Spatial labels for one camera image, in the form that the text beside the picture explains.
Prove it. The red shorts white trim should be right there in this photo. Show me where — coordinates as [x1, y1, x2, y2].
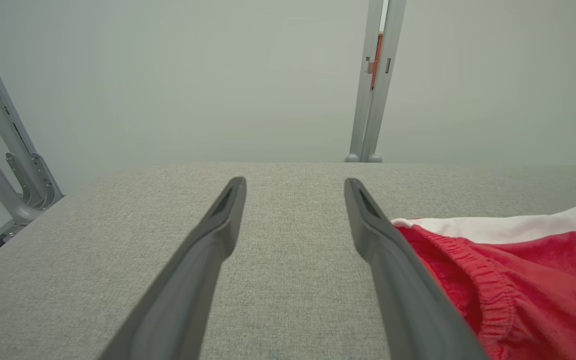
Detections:
[390, 192, 576, 360]

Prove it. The orange strip behind posts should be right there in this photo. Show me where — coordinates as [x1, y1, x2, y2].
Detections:
[373, 31, 384, 92]

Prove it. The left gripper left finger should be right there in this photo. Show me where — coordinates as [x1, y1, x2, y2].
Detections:
[98, 176, 248, 360]

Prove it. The grey partition post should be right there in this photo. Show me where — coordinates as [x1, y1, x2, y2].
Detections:
[344, 0, 385, 164]
[360, 0, 408, 164]

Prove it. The grey side partition frame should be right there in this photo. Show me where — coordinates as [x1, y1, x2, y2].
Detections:
[0, 9, 65, 271]

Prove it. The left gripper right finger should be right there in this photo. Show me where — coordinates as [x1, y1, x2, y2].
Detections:
[344, 177, 489, 360]

